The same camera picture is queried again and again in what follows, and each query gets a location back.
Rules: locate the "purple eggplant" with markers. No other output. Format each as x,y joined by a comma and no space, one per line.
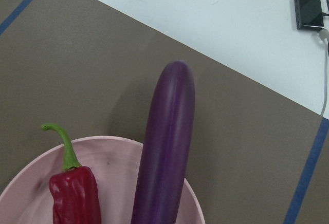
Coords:
166,146

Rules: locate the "red chili pepper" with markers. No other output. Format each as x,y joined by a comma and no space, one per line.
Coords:
74,190

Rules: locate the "small black box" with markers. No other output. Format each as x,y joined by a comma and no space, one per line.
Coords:
309,15

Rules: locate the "pink plate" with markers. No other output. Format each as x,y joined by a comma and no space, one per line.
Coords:
115,164

